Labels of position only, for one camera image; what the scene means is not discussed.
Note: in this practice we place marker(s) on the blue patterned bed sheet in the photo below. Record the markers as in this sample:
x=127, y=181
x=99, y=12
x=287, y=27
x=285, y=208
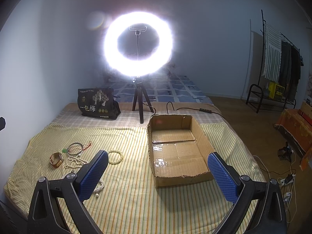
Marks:
x=174, y=88

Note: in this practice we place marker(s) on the black clothes rack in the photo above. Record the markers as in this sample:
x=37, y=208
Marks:
x=258, y=94

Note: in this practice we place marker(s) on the white power strip with cables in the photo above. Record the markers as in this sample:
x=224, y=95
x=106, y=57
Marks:
x=287, y=185

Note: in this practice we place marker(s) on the white ring light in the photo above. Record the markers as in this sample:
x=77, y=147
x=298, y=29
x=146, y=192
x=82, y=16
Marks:
x=138, y=44

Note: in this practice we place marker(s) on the orange cloth covered stand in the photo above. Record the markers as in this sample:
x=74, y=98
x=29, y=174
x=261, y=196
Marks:
x=297, y=123

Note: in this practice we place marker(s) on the yellow striped cloth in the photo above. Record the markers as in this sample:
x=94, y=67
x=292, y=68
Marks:
x=129, y=202

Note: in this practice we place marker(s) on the dark hanging clothes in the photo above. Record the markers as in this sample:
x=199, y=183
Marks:
x=290, y=69

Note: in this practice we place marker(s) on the brown cardboard box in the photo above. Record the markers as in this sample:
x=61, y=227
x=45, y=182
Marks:
x=178, y=151

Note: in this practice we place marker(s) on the white striped hanging garment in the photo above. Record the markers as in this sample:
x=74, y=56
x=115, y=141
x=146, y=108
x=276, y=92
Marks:
x=272, y=53

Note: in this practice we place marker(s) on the black printed snack bag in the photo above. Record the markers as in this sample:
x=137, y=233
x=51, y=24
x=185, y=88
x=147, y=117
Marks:
x=98, y=103

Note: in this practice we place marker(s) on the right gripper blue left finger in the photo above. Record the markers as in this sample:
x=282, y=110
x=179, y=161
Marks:
x=90, y=174

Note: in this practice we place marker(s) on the black device on floor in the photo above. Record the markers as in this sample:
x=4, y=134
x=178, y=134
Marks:
x=285, y=153

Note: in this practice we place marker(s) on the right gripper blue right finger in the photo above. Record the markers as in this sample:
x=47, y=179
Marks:
x=225, y=176

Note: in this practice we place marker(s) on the black tripod stand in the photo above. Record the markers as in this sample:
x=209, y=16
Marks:
x=141, y=98

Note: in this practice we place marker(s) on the yellow crate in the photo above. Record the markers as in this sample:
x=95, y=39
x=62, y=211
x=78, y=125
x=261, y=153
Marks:
x=276, y=91

